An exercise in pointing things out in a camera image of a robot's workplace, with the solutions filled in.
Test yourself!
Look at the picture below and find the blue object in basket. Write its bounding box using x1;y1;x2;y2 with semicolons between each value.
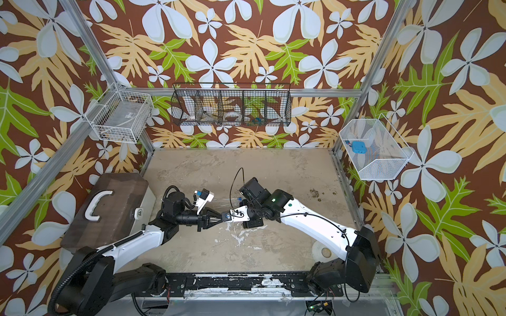
351;141;367;154

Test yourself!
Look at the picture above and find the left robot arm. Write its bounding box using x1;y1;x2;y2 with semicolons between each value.
47;186;232;315

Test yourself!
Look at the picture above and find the white tape roll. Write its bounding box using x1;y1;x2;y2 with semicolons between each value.
312;241;338;263

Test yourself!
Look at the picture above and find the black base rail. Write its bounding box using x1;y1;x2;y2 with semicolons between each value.
134;271;345;298

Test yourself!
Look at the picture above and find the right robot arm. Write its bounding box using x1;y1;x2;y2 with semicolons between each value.
239;178;381;295

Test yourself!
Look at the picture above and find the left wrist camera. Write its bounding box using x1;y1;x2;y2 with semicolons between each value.
194;189;214;215

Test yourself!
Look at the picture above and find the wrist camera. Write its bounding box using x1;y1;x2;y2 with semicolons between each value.
221;205;250;223
194;189;214;215

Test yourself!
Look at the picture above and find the white mesh basket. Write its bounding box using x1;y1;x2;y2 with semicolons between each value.
339;115;415;182

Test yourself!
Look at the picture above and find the white wire basket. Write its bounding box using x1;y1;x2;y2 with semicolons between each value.
86;84;154;144

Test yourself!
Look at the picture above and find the brown plastic case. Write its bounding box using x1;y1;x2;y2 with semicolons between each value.
61;172;155;253

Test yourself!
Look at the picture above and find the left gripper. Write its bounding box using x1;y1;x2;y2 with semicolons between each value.
176;206;225;232

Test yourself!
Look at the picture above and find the black wire basket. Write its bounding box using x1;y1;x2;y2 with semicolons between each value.
169;83;293;126

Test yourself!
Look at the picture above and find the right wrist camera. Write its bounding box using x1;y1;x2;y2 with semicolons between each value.
221;205;250;223

